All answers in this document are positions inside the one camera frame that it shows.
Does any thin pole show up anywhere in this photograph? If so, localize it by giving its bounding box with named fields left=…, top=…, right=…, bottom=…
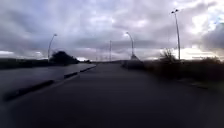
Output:
left=109, top=40, right=113, bottom=62

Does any curved street lamp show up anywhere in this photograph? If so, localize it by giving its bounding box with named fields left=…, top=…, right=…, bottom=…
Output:
left=47, top=33, right=58, bottom=61
left=125, top=31, right=136, bottom=58

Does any dark asphalt path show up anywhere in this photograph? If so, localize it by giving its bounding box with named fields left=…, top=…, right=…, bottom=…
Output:
left=0, top=62, right=224, bottom=128

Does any dark tree clump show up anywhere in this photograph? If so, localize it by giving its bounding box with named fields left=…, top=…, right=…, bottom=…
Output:
left=49, top=50, right=80, bottom=66

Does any bare bush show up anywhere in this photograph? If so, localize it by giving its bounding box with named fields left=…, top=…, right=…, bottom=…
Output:
left=159, top=48, right=177, bottom=63

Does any tall street lamp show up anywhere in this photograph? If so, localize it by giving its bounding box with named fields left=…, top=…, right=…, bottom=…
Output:
left=170, top=8, right=182, bottom=61

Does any dark hedge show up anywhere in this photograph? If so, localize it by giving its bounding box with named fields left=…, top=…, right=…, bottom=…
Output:
left=121, top=57, right=224, bottom=83

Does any dark kerb strip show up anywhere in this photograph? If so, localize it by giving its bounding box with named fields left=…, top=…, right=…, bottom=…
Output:
left=2, top=64, right=98, bottom=102

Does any dark verge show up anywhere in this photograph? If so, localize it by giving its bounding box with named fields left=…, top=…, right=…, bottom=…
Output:
left=0, top=58, right=52, bottom=70

